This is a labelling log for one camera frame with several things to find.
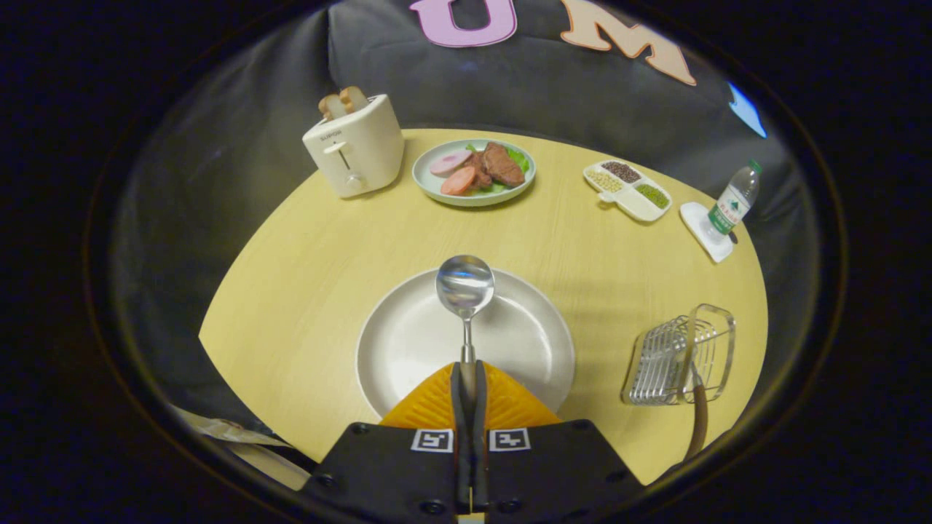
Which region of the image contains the white square coaster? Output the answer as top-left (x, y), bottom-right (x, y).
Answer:
top-left (679, 202), bottom-right (735, 263)

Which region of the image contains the white round plate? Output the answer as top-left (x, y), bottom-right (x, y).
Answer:
top-left (355, 267), bottom-right (576, 419)

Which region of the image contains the spoon with wooden handle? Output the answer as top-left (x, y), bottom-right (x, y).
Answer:
top-left (435, 255), bottom-right (496, 408)

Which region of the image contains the cream white toaster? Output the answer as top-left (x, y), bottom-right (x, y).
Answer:
top-left (302, 93), bottom-right (406, 199)

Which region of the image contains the pale green food plate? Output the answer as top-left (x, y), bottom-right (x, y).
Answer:
top-left (412, 139), bottom-right (537, 207)

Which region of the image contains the orange sausage slice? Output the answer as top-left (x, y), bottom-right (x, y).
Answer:
top-left (440, 167), bottom-right (478, 197)

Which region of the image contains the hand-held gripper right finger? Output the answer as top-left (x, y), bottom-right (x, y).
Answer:
top-left (470, 362), bottom-right (645, 524)

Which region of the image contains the fork with wooden handle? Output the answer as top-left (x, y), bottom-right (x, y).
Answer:
top-left (684, 362), bottom-right (709, 461)

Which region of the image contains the metal wire cutlery rack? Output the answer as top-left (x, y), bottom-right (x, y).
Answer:
top-left (621, 303), bottom-right (737, 406)

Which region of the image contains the clear plastic water bottle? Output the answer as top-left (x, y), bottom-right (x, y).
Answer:
top-left (700, 159), bottom-right (763, 245)

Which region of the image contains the brown cooked meat piece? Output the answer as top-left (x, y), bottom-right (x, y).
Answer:
top-left (473, 143), bottom-right (526, 190)

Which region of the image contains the white divided snack dish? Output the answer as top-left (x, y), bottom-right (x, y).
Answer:
top-left (582, 159), bottom-right (673, 223)

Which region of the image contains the pink ham slice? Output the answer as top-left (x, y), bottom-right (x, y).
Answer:
top-left (430, 150), bottom-right (474, 178)

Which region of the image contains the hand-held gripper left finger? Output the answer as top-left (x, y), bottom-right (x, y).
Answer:
top-left (297, 362), bottom-right (473, 524)

